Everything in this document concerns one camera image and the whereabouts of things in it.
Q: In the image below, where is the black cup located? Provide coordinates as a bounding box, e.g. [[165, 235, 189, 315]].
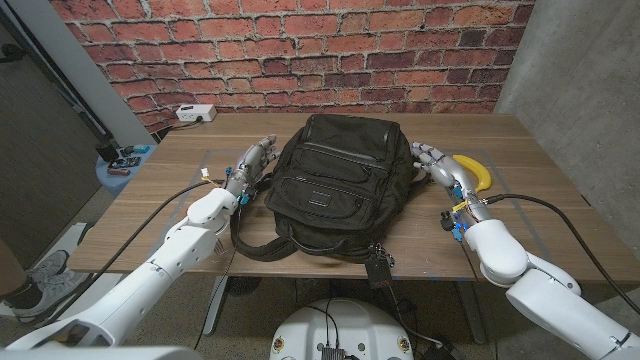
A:
[[96, 141, 120, 162]]

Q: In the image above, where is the grey sneaker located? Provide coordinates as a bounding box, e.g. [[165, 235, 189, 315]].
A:
[[27, 249, 71, 284], [9, 269, 95, 325]]

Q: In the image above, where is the black round floor object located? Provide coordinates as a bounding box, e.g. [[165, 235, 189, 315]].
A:
[[225, 276, 263, 297]]

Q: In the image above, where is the person's bare leg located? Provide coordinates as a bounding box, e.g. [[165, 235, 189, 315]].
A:
[[0, 238, 36, 309]]

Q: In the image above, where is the blue round stool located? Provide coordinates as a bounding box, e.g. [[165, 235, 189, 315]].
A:
[[94, 144, 156, 197]]

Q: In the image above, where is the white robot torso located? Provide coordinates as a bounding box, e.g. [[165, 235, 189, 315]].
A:
[[269, 298, 415, 360]]

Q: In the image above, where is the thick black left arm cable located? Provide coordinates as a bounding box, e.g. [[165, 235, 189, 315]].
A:
[[44, 178, 226, 326]]

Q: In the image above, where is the black power strip cord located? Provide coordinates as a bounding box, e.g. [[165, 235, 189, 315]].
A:
[[159, 115, 205, 136]]

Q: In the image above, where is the black luggage tag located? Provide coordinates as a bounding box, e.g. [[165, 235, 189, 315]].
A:
[[363, 243, 396, 290]]

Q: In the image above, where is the red brick printed backdrop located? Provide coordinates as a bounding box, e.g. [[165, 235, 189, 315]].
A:
[[49, 0, 536, 135]]

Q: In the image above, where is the grey metal table leg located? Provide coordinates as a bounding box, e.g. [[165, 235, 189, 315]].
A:
[[201, 276, 229, 336], [454, 280, 487, 345]]

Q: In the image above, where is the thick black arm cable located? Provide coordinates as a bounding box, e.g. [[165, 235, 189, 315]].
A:
[[44, 178, 226, 326], [482, 192, 640, 316]]

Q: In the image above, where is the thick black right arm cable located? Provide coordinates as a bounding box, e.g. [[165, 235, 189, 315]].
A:
[[482, 192, 640, 316]]

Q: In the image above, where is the black backpack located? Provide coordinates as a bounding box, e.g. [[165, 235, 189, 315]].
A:
[[228, 113, 432, 264]]

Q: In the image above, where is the white power strip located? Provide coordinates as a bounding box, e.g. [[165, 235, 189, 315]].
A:
[[175, 103, 218, 123]]

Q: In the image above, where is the yellow banana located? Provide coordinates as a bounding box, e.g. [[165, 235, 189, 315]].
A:
[[452, 154, 493, 194]]

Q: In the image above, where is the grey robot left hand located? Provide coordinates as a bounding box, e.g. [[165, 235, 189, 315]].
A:
[[223, 133, 282, 198]]

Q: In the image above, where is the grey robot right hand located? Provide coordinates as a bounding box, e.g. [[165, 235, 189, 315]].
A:
[[410, 142, 484, 209]]

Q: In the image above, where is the white floor platform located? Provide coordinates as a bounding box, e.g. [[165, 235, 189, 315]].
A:
[[0, 222, 124, 324]]

